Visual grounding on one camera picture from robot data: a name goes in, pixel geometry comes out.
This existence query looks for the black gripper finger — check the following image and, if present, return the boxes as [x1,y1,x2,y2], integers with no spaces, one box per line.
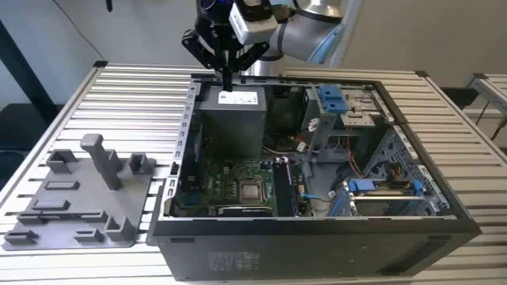
[227,42,271,91]
[180,28,229,91]

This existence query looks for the blue plastic drive latch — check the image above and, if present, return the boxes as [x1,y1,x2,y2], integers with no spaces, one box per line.
[319,84,345,115]

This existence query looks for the grey power supply unit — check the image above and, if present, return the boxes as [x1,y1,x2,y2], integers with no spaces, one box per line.
[193,85,268,158]

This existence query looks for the silver metal drive cage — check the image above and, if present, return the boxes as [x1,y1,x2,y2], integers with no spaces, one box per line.
[303,84,393,163]

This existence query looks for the green motherboard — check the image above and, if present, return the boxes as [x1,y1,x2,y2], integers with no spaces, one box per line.
[173,159,313,217]

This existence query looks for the silver CPU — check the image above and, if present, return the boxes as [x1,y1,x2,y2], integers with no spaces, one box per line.
[239,183,261,200]

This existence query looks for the metal CPU socket cover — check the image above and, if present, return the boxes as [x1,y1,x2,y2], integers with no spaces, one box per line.
[235,177,267,206]

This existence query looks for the blue disk carrier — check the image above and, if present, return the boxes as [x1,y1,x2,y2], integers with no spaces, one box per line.
[331,178,436,217]

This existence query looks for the black graphics card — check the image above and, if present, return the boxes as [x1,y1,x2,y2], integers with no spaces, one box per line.
[216,205,275,218]

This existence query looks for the grey plastic parts rack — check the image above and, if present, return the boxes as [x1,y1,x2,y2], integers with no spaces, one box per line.
[1,133,157,253]

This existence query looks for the slatted metal side table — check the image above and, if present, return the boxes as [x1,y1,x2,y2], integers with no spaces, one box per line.
[461,72,507,119]

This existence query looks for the black open PC case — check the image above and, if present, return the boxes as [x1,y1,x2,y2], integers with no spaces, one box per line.
[145,72,483,282]

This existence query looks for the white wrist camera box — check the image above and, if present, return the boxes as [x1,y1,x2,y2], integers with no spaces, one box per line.
[229,0,277,46]

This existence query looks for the thin black wall cable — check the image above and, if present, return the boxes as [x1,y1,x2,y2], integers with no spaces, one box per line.
[49,0,104,61]

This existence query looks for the yellow white power wire bundle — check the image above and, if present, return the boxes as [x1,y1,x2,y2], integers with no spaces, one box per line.
[263,132,308,155]

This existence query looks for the orange red drive wires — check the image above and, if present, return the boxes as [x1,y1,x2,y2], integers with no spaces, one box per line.
[343,135,361,176]

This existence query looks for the black desk frame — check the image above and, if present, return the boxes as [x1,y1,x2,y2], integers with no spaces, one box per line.
[0,20,62,182]

